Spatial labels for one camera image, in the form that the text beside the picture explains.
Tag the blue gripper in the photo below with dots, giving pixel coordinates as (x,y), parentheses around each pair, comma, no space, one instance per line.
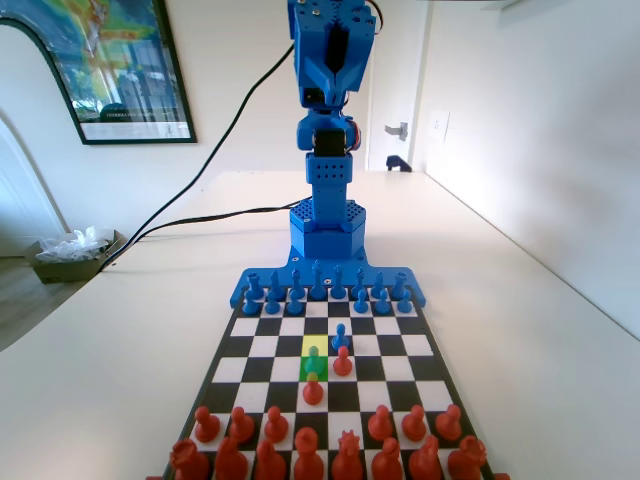
(334,75)

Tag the blue pawn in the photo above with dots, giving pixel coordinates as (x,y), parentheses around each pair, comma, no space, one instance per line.
(313,362)
(360,306)
(405,305)
(294,306)
(249,306)
(382,306)
(273,306)
(341,340)

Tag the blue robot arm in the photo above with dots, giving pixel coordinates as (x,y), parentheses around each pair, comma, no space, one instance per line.
(327,190)

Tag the white door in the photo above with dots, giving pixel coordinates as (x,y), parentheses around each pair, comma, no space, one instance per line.
(395,75)

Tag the small blue clamp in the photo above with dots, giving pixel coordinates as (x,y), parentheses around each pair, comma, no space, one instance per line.
(397,164)

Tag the black framed poster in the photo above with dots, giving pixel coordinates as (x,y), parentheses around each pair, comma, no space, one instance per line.
(130,75)

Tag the blue bishop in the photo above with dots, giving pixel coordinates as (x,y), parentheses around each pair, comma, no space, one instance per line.
(359,281)
(296,285)

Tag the blue knight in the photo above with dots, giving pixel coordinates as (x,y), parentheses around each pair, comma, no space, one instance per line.
(275,285)
(380,281)

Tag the blue queen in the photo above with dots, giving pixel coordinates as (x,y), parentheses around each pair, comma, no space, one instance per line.
(338,287)

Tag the blue king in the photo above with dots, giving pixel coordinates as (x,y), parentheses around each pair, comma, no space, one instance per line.
(317,287)

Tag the blue rook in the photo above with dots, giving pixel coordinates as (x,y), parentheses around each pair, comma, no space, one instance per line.
(254,287)
(398,284)

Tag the red pawn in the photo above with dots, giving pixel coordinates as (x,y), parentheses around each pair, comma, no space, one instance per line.
(341,367)
(242,430)
(276,430)
(312,395)
(414,427)
(206,430)
(448,427)
(380,427)

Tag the black and white chessboard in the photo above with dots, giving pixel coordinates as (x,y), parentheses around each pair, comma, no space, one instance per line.
(390,370)

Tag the clear plastic bag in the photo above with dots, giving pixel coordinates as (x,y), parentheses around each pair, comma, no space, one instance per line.
(75,245)

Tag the white arched panel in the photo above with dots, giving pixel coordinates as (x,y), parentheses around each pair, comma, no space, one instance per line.
(25,150)

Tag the cardboard box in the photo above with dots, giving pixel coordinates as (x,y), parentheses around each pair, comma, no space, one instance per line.
(65,272)

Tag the red king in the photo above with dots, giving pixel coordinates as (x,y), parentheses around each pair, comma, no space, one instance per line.
(306,460)

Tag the red queen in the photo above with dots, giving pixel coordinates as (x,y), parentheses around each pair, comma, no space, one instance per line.
(348,462)

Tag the red bishop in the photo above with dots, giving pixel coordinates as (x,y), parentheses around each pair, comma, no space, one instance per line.
(387,465)
(270,465)

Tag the red knight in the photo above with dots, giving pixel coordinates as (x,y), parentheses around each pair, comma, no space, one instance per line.
(426,462)
(230,462)

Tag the red rook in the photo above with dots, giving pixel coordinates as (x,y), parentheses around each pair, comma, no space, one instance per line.
(189,462)
(467,460)

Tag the white wall switch plate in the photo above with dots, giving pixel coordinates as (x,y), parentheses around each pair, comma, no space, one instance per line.
(440,126)

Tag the blue arm base plate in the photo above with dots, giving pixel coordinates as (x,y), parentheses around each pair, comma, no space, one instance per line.
(239,296)

